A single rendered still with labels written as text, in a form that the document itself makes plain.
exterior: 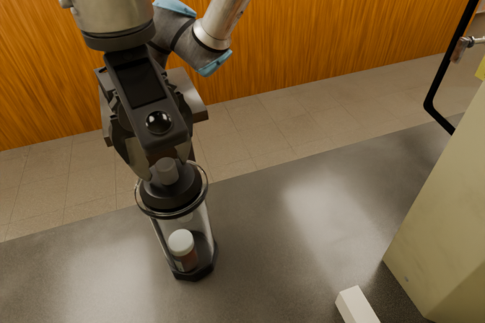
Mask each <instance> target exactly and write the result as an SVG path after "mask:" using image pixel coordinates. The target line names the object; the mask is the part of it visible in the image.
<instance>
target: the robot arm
mask: <svg viewBox="0 0 485 323"><path fill-rule="evenodd" d="M58 2H59V4H60V6H61V7H62V8H63V9H67V8H71V13H72V15H73V18H74V20H75V22H76V24H77V27H78V28H79V29H80V30H81V33H82V36H83V38H84V41H85V43H86V45H87V47H88V48H91V49H93V50H98V51H104V53H105V54H104V55H102V58H103V60H104V63H105V66H103V67H100V68H96V69H93V70H94V72H95V75H96V77H97V80H98V82H99V84H100V87H101V90H102V92H103V94H104V96H105V99H106V102H107V104H108V106H109V108H110V109H111V111H112V112H113V113H114V115H109V116H108V119H109V121H110V125H109V127H108V133H109V136H110V140H111V142H112V144H113V146H114V148H115V150H116V151H117V152H118V153H119V155H120V156H121V157H122V159H123V160H124V161H125V163H127V165H129V167H130V168H131V169H132V170H133V172H134V173H135V174H136V175H137V176H138V177H140V178H141V179H143V180H144V181H146V182H149V181H151V178H152V173H151V172H150V170H149V162H148V160H147V158H146V156H152V155H154V154H157V153H159V152H161V151H164V150H167V149H170V148H172V147H175V148H176V150H177V157H178V159H179V160H180V163H181V164H182V165H185V164H186V162H187V160H188V156H189V153H190V150H191V138H192V136H193V114H192V111H191V109H190V107H189V105H188V104H187V103H186V101H185V100H184V97H183V94H182V93H181V92H180V91H177V92H174V91H175V89H176V88H177V86H176V85H175V84H174V83H173V82H171V81H168V78H167V72H166V70H165V67H166V63H167V59H168V56H169V55H170V53H171V52H172V51H173V52H174V53H176V54H177V55H178V56H179V57H180V58H182V59H183V60H184V61H185V62H186V63H187V64H188V65H189V66H190V67H192V68H193V69H194V70H195V72H198V73H199V74H200V75H202V76H203V77H209V76H211V75H212V74H213V73H214V72H215V71H216V70H217V69H218V68H219V67H220V66H221V65H222V64H223V63H224V62H225V61H226V60H227V59H228V58H229V57H230V56H231V55H232V51H231V49H230V48H229V47H230V45H231V42H232V38H231V35H230V34H231V33H232V31H233V29H234V28H235V25H236V24H237V22H238V21H239V19H240V18H241V16H242V14H243V12H244V11H245V9H246V7H247V6H248V4H249V2H250V0H211V2H210V4H209V6H208V8H207V10H206V13H205V15H204V17H203V18H200V19H197V20H196V19H195V18H196V15H197V13H196V12H195V11H193V10H192V8H190V7H189V6H187V5H185V4H184V3H183V2H181V1H179V0H155V1H154V3H152V0H58ZM105 70H107V71H105ZM103 71H105V72H103ZM102 72H103V73H102Z"/></svg>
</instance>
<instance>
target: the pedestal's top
mask: <svg viewBox="0 0 485 323"><path fill-rule="evenodd" d="M166 72H167V78H168V81H171V82H173V83H174V84H175V85H176V86H177V88H176V89H175V91H174V92H177V91H180V92H181V93H182V94H183V97H184V100H185V101H186V103H187V104H188V105H189V107H190V109H191V111H192V114H193V124H194V123H198V122H201V121H205V120H208V119H209V116H208V110H207V109H206V106H205V104H204V103H203V101H202V99H201V98H200V96H199V94H198V92H197V91H196V88H195V87H194V85H193V83H192V81H191V79H190V78H189V76H188V74H187V72H186V71H185V69H184V67H183V66H181V67H177V68H172V69H168V70H166ZM98 90H99V98H100V112H101V119H102V132H103V138H104V140H105V142H106V144H107V147H110V146H113V144H112V142H111V140H110V136H109V133H108V127H109V125H110V121H109V119H108V116H109V115H114V113H113V112H112V111H111V109H110V108H109V106H108V104H107V102H106V99H105V96H104V94H103V92H102V90H101V87H100V85H98Z"/></svg>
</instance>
